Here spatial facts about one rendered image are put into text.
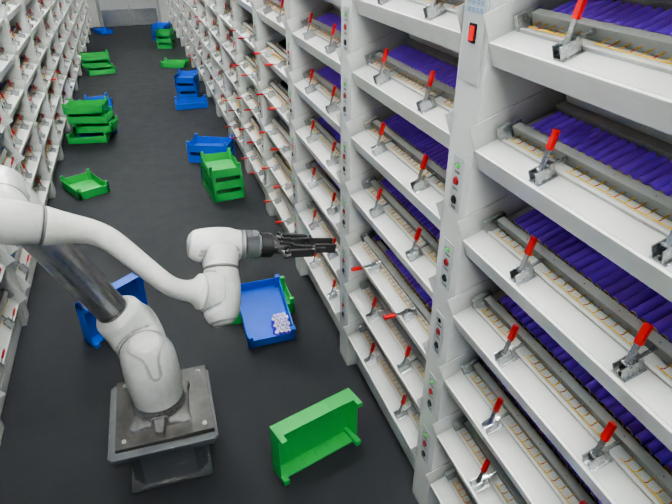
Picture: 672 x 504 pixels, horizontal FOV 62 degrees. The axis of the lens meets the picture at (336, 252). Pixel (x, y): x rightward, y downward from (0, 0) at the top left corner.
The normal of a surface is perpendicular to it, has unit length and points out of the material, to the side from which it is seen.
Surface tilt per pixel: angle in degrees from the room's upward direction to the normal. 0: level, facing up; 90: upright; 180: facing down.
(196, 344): 0
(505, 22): 90
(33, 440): 0
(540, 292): 21
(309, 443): 90
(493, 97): 90
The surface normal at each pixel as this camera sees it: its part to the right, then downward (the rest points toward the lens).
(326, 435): 0.56, 0.42
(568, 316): -0.33, -0.75
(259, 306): 0.11, -0.64
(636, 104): -0.88, 0.46
